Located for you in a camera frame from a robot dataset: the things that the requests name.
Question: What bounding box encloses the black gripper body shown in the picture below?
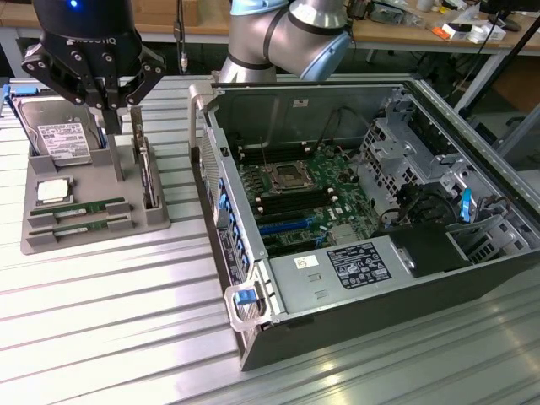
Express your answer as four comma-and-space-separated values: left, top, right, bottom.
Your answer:
31, 0, 145, 107

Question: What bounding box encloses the green RAM stick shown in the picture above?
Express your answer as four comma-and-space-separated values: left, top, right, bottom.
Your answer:
37, 218, 114, 236
40, 200, 111, 218

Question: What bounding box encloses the black RAM slot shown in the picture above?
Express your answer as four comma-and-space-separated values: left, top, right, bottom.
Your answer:
256, 187, 337, 204
238, 140, 308, 149
258, 196, 339, 214
239, 143, 309, 154
257, 192, 338, 209
240, 149, 311, 163
240, 146, 310, 158
256, 184, 334, 199

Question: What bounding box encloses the hard disk with blue carrier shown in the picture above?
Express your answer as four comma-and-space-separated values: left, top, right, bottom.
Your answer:
2, 84, 109, 168

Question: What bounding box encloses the graphics card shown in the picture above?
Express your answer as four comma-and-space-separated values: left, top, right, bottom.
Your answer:
129, 105, 160, 211

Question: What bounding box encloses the silver CPU chip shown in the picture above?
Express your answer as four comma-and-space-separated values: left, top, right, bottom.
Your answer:
35, 179, 72, 204

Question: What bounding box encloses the grey parts rack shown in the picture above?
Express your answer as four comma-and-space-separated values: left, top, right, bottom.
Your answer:
20, 133, 173, 257

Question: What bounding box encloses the metal CPU socket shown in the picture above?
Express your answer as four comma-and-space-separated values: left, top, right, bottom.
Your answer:
268, 161, 312, 192

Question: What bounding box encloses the long black expansion slot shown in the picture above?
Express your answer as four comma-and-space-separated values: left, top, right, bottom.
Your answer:
256, 209, 318, 224
263, 240, 318, 258

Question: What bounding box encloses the green motherboard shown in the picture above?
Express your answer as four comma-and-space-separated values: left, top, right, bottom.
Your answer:
229, 141, 381, 259

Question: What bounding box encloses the blue expansion slot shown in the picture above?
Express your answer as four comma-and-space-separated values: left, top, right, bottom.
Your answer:
257, 219, 321, 237

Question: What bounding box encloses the silver chipset heatsink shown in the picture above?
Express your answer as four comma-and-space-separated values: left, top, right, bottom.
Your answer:
330, 225, 356, 248

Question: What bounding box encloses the metal disk bay cage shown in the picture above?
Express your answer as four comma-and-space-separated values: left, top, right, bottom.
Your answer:
358, 90, 514, 262

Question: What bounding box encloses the wooden workbench with clutter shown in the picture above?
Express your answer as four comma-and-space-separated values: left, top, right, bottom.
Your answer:
349, 0, 540, 115

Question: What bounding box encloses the silver power supply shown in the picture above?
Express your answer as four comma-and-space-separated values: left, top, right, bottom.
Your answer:
269, 235, 419, 316

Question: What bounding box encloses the orange and white box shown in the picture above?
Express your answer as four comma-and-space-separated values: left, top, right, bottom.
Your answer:
433, 21, 473, 42

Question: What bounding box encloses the black open PC case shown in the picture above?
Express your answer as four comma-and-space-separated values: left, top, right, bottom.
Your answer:
188, 74, 540, 372

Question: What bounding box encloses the black plastic shroud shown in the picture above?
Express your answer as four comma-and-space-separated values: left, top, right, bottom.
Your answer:
387, 225, 474, 278

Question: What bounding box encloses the black stand pole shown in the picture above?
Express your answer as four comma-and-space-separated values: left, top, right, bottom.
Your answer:
462, 14, 540, 116

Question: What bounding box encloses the brown cardboard box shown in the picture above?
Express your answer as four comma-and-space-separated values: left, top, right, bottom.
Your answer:
489, 57, 540, 114

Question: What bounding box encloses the hanging black cable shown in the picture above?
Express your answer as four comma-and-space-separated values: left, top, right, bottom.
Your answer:
173, 0, 190, 76

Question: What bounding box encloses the black wire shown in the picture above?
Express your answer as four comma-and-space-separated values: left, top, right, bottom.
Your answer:
319, 105, 369, 149

